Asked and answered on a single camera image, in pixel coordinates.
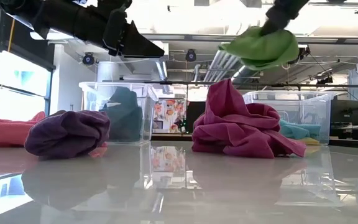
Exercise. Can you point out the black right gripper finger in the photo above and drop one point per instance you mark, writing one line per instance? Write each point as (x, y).
(291, 12)
(275, 12)

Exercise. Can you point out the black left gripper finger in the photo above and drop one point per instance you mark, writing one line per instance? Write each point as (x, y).
(132, 53)
(138, 39)

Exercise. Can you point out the green towel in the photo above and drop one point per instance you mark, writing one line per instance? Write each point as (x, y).
(259, 49)

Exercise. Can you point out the dark teal towel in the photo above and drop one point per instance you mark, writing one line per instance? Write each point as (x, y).
(123, 115)

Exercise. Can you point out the purple towel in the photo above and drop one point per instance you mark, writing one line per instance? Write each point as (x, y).
(67, 133)

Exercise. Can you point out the light blue towel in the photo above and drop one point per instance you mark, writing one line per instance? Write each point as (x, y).
(297, 130)

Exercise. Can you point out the magenta towel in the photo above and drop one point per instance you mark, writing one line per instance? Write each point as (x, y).
(235, 124)

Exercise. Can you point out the yellow towel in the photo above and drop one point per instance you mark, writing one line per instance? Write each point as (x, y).
(311, 141)

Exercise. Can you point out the coral pink towel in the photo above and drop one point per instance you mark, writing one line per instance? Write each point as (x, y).
(5, 132)

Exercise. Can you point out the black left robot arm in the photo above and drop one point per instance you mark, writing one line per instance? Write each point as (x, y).
(67, 18)

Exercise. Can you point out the black round ceiling speaker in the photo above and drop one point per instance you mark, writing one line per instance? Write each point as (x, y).
(190, 55)
(88, 59)

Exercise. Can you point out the clear plastic storage bin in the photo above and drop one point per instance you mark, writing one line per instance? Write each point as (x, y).
(306, 105)
(148, 109)

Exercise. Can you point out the floral print panel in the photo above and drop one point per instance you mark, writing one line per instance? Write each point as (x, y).
(169, 115)

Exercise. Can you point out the silver ceiling pipes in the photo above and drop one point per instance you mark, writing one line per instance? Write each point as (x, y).
(219, 67)

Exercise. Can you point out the black panel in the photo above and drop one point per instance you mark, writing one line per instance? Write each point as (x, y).
(194, 118)

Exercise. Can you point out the black machine cabinet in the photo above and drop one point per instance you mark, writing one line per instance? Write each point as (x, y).
(353, 115)

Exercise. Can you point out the black aluminium table frame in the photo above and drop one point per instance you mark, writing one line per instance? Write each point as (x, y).
(259, 85)

